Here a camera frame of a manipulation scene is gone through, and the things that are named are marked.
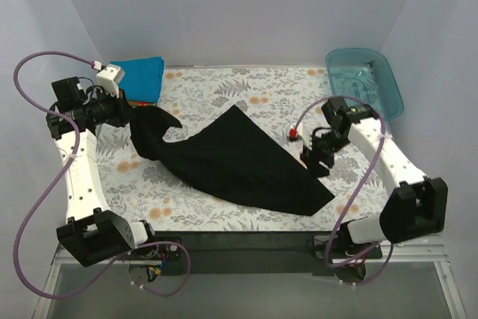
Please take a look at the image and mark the black t shirt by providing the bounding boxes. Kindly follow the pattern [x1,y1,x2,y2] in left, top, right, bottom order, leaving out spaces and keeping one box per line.
[130,105,335,216]

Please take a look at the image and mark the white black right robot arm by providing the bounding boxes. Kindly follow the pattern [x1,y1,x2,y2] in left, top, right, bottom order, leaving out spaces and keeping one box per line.
[288,96,448,258]

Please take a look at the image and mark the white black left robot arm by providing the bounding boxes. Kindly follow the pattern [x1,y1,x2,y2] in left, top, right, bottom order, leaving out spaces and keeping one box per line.
[46,77,159,267]

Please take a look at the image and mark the floral table mat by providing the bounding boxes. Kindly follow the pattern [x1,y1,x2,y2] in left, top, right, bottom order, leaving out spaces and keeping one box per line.
[97,67,387,231]

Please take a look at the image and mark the teal plastic bin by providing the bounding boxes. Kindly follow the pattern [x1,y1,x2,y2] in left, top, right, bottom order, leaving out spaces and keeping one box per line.
[326,48,404,121]

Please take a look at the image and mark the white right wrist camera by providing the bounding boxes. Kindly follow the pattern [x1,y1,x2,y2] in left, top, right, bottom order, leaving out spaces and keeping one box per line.
[288,123,312,152]

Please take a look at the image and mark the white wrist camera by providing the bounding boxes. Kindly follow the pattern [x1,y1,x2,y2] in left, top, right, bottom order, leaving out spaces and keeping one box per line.
[96,64,125,98]
[288,123,312,152]

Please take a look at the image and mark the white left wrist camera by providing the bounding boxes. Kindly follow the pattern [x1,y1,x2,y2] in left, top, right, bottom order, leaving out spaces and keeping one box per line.
[96,64,125,98]

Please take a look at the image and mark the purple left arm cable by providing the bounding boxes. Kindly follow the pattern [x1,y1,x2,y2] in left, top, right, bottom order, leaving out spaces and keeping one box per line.
[13,51,192,300]

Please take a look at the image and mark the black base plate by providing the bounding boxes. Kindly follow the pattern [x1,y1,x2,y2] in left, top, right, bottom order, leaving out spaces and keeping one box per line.
[128,231,369,283]

